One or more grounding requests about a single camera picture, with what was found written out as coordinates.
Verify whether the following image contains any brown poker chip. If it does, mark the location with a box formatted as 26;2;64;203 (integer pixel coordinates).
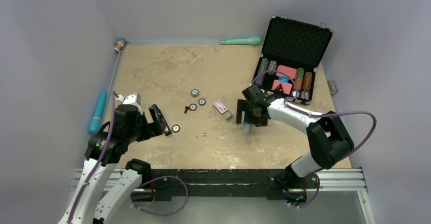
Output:
171;124;181;133
189;104;197;111

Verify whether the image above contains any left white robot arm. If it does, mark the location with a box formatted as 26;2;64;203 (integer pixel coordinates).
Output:
59;103;171;223

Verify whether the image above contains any blue cylindrical tube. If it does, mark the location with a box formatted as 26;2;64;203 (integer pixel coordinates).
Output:
87;90;107;135

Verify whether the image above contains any blue poker chip stack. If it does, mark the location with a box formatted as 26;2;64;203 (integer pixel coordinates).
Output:
191;89;199;97

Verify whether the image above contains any light blue stapler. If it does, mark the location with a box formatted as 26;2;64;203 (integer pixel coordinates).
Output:
242;122;250;133

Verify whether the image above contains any red white staple box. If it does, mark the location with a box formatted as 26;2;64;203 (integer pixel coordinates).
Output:
213;100;233;120

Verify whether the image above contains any mint green microphone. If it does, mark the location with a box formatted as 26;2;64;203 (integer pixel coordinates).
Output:
219;37;261;46

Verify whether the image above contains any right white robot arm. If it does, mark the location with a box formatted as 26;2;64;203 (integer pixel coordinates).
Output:
236;85;354;187

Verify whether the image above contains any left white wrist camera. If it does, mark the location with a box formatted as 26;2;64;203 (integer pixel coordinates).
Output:
121;92;142;111

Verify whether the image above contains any black poker chip case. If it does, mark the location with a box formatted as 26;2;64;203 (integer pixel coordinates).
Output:
252;16;334;105

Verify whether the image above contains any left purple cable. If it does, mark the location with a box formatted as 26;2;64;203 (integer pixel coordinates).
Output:
66;90;120;224

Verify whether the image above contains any brown poker chip middle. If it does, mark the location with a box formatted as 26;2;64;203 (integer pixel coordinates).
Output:
189;104;197;111

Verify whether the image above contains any black stapler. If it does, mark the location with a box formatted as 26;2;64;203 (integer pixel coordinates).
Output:
149;104;172;137

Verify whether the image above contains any small orange bottle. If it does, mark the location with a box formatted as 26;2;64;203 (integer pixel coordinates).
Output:
114;39;127;52

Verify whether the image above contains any brown poker chip front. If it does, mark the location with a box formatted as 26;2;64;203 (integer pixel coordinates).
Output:
171;124;181;133

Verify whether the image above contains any aluminium rail frame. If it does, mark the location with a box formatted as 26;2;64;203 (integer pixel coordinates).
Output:
68;166;375;223

